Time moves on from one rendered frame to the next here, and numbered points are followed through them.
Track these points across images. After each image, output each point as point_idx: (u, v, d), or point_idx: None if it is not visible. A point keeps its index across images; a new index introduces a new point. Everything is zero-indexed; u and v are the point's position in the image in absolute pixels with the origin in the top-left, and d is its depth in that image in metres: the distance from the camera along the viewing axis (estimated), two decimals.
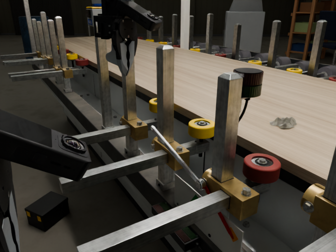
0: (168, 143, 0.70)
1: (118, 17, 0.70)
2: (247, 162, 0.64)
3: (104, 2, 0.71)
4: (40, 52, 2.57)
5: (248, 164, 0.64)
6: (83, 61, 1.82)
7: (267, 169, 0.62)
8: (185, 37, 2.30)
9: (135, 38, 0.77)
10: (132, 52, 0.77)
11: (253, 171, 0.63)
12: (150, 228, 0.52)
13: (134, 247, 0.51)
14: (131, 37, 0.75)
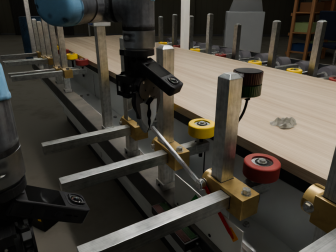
0: (168, 143, 0.70)
1: (138, 79, 0.68)
2: (247, 162, 0.64)
3: (127, 62, 0.70)
4: (40, 52, 2.57)
5: (248, 164, 0.64)
6: (83, 61, 1.82)
7: (267, 169, 0.62)
8: (185, 37, 2.30)
9: (158, 95, 0.75)
10: (154, 109, 0.75)
11: (253, 171, 0.63)
12: (150, 228, 0.52)
13: (134, 247, 0.51)
14: (153, 96, 0.73)
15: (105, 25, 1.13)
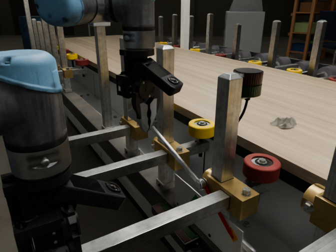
0: (168, 143, 0.70)
1: (138, 79, 0.68)
2: (247, 162, 0.64)
3: (127, 62, 0.70)
4: None
5: (248, 164, 0.64)
6: (83, 61, 1.82)
7: (267, 169, 0.62)
8: (185, 37, 2.30)
9: (158, 95, 0.75)
10: (154, 109, 0.75)
11: (253, 171, 0.63)
12: (150, 228, 0.52)
13: (134, 247, 0.51)
14: (153, 96, 0.73)
15: (105, 25, 1.13)
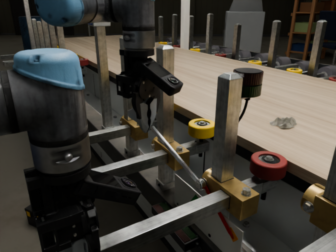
0: (168, 143, 0.70)
1: (138, 79, 0.68)
2: (255, 160, 0.66)
3: (127, 62, 0.70)
4: None
5: (255, 162, 0.65)
6: (83, 61, 1.82)
7: (274, 166, 0.63)
8: (185, 37, 2.30)
9: (158, 95, 0.75)
10: (154, 109, 0.75)
11: (260, 168, 0.64)
12: (161, 223, 0.53)
13: (146, 242, 0.52)
14: (153, 96, 0.73)
15: (105, 25, 1.13)
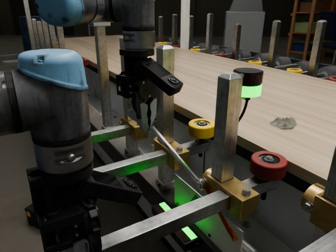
0: (168, 143, 0.70)
1: (138, 79, 0.68)
2: (255, 160, 0.66)
3: (127, 62, 0.70)
4: None
5: (255, 162, 0.65)
6: (83, 61, 1.82)
7: (274, 166, 0.63)
8: (185, 37, 2.30)
9: (158, 95, 0.75)
10: (154, 109, 0.75)
11: (260, 168, 0.64)
12: (162, 223, 0.53)
13: (147, 241, 0.52)
14: (153, 96, 0.73)
15: (105, 25, 1.13)
